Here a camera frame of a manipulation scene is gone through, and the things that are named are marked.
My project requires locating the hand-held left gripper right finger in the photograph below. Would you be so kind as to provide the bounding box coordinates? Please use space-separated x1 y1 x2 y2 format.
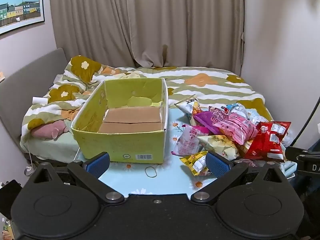
191 152 292 203

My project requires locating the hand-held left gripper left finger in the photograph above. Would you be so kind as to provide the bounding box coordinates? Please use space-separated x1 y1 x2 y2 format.
28 152 125 203

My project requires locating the yellow cardboard box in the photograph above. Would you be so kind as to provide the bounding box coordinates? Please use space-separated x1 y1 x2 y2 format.
71 78 168 163

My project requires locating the pink striped snack packet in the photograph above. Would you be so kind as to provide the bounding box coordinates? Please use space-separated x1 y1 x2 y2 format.
209 106 259 145

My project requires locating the red snack packet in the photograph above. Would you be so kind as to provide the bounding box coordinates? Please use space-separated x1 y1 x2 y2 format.
244 121 292 161

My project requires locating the pale yellow floral snack packet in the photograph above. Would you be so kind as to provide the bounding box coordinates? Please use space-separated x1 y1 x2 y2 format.
197 135 239 161

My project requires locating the small yellow snack packet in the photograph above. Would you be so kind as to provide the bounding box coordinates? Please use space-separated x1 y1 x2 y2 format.
179 151 209 177

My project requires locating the white pink snack packet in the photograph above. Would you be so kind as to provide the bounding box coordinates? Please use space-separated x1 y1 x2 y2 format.
171 124 210 157

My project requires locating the purple snack packet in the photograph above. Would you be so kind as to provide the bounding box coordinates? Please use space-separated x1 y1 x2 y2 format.
194 111 222 135

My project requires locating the light blue daisy tablecloth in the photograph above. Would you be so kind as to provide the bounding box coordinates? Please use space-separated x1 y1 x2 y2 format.
75 106 298 195

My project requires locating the blue white snack packet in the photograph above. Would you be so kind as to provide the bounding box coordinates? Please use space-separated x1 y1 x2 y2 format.
220 102 250 119

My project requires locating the clear white snack packet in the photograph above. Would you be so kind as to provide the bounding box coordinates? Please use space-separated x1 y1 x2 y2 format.
246 110 269 126

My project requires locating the pink plush toy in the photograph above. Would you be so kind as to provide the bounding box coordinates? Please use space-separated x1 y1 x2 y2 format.
32 120 70 140

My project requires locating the white yellow snack packet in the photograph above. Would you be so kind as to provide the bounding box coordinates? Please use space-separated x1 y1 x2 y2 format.
174 94 202 125

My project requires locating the floral striped blanket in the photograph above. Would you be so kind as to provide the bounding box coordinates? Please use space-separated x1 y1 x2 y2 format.
21 55 273 157

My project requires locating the grey bed headboard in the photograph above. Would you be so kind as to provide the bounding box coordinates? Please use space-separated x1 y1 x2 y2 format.
0 47 68 155

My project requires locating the beige curtain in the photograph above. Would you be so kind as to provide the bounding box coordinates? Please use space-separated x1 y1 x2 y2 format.
49 0 245 68

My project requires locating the framed houses picture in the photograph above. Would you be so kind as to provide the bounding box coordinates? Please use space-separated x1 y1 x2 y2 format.
0 0 45 35

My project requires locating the black cable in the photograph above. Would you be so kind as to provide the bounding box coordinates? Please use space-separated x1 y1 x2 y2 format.
294 97 320 147

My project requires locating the white cable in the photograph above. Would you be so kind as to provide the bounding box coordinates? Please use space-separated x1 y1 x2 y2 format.
24 140 37 176

